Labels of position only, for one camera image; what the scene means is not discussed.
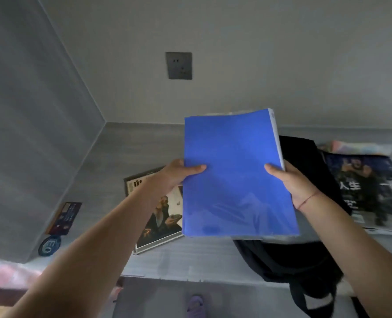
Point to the person's left hand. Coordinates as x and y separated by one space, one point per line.
171 175

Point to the person's right hand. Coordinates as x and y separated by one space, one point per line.
295 185

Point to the person's right thumb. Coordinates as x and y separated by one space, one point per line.
277 172

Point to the person's left thumb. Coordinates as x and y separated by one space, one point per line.
192 169

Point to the blue covered book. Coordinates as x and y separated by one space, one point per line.
235 175

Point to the person's left forearm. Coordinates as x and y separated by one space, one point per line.
83 254

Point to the person's right forearm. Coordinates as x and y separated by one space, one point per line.
358 258

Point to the magazine with seated figure cover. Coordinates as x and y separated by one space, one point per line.
159 218

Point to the pastel coloured booklet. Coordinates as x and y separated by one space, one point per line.
358 148

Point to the black backpack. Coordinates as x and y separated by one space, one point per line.
301 254

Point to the dark magazine with figure cover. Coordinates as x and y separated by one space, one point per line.
371 192

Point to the purple slipper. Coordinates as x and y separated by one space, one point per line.
195 306

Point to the dark rectangular card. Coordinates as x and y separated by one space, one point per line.
64 217

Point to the round blue badge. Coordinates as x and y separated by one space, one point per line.
49 245

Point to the grey wall socket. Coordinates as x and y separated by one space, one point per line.
178 65

